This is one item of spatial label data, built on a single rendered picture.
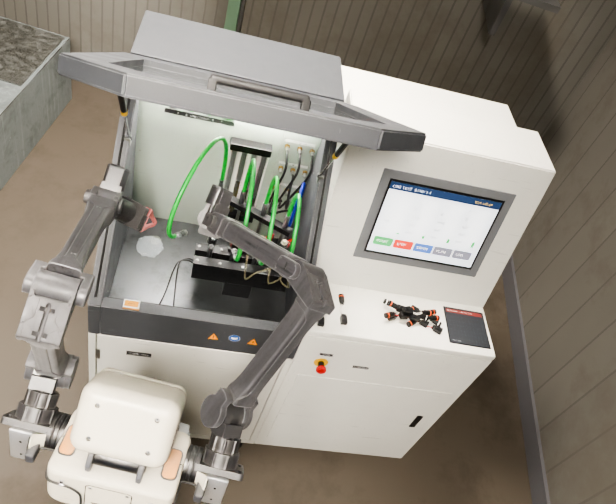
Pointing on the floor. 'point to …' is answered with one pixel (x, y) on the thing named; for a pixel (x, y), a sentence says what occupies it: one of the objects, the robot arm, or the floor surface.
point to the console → (540, 175)
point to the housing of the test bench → (290, 66)
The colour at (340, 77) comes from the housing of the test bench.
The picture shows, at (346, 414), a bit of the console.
